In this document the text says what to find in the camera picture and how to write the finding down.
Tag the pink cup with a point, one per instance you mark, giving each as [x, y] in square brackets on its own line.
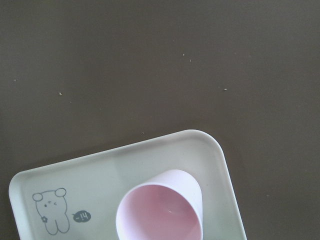
[169, 206]

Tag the cream rabbit tray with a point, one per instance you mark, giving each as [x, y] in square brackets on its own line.
[93, 186]

